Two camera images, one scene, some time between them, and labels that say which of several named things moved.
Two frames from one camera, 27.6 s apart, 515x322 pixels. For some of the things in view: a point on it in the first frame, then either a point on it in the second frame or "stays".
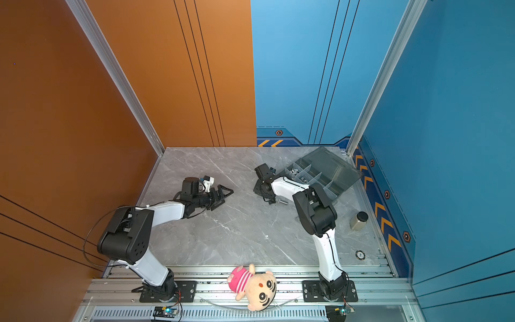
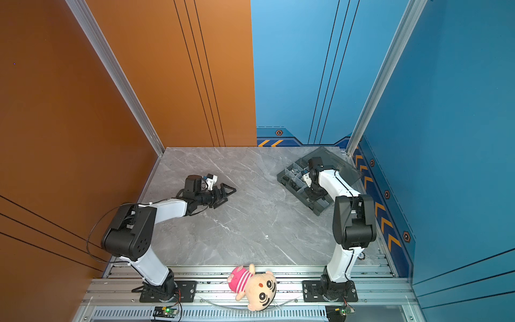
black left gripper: x=215 y=203 stays
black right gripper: x=257 y=190 -> x=309 y=193
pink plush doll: x=259 y=288 stays
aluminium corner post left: x=114 y=72 stays
